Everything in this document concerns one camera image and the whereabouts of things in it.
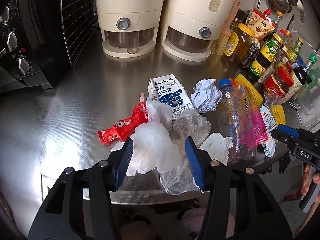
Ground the clear plastic bag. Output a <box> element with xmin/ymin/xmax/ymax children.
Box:
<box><xmin>158</xmin><ymin>108</ymin><xmax>212</xmax><ymax>196</ymax></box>

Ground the clear plastic bottle blue cap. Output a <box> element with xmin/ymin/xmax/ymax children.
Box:
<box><xmin>218</xmin><ymin>79</ymin><xmax>257</xmax><ymax>163</ymax></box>

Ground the black toaster oven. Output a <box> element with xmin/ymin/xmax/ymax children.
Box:
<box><xmin>1</xmin><ymin>0</ymin><xmax>98</xmax><ymax>91</ymax></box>

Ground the white blue milk carton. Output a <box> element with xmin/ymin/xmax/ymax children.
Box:
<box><xmin>148</xmin><ymin>74</ymin><xmax>195</xmax><ymax>119</ymax></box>

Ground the yellow foam fruit net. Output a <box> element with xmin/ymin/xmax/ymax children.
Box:
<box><xmin>234</xmin><ymin>74</ymin><xmax>264</xmax><ymax>107</ymax></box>

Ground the white tissue piece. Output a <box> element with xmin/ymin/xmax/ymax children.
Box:
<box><xmin>200</xmin><ymin>133</ymin><xmax>233</xmax><ymax>166</ymax></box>

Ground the red spout sauce pouch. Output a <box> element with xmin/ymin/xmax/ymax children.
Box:
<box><xmin>245</xmin><ymin>8</ymin><xmax>276</xmax><ymax>40</ymax></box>

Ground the person's right hand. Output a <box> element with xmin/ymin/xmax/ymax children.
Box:
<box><xmin>300</xmin><ymin>164</ymin><xmax>320</xmax><ymax>204</ymax></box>

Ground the red snack wrapper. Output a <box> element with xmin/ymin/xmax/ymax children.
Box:
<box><xmin>98</xmin><ymin>93</ymin><xmax>149</xmax><ymax>145</ymax></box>

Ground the green soda bottle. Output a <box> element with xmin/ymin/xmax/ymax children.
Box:
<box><xmin>298</xmin><ymin>67</ymin><xmax>319</xmax><ymax>100</ymax></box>

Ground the crumpled white paper ball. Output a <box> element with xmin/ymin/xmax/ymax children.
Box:
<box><xmin>190</xmin><ymin>79</ymin><xmax>222</xmax><ymax>114</ymax></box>

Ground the wooden pastry brush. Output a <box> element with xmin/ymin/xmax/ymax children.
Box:
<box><xmin>211</xmin><ymin>0</ymin><xmax>241</xmax><ymax>56</ymax></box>

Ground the left cream grain dispenser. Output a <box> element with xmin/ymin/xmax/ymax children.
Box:
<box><xmin>96</xmin><ymin>0</ymin><xmax>164</xmax><ymax>58</ymax></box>

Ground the white plastic bag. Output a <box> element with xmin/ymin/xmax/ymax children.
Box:
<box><xmin>126</xmin><ymin>97</ymin><xmax>181</xmax><ymax>177</ymax></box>

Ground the cream grain dispenser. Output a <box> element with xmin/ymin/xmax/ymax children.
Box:
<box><xmin>96</xmin><ymin>0</ymin><xmax>164</xmax><ymax>58</ymax></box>
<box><xmin>161</xmin><ymin>0</ymin><xmax>236</xmax><ymax>62</ymax></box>

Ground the soy sauce bottle green label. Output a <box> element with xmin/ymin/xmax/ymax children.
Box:
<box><xmin>249</xmin><ymin>33</ymin><xmax>283</xmax><ymax>81</ymax></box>

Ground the dark vinegar bottle white label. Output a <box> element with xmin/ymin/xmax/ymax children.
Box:
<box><xmin>282</xmin><ymin>53</ymin><xmax>317</xmax><ymax>103</ymax></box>

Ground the chili sauce jar red lid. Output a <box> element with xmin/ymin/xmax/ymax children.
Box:
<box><xmin>263</xmin><ymin>66</ymin><xmax>294</xmax><ymax>98</ymax></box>

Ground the honey jar yellow lid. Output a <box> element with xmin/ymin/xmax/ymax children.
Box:
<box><xmin>223</xmin><ymin>23</ymin><xmax>255</xmax><ymax>65</ymax></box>

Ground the metal skimmer ladle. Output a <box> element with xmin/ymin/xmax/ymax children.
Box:
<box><xmin>266</xmin><ymin>0</ymin><xmax>292</xmax><ymax>14</ymax></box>

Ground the small clear plastic wrapper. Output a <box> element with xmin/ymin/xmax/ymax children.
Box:
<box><xmin>260</xmin><ymin>92</ymin><xmax>281</xmax><ymax>158</ymax></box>

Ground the orange pink snack bag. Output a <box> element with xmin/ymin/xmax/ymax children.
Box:
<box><xmin>229</xmin><ymin>78</ymin><xmax>268</xmax><ymax>146</ymax></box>

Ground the right cream grain dispenser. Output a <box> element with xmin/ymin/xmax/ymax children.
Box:
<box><xmin>161</xmin><ymin>0</ymin><xmax>236</xmax><ymax>62</ymax></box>

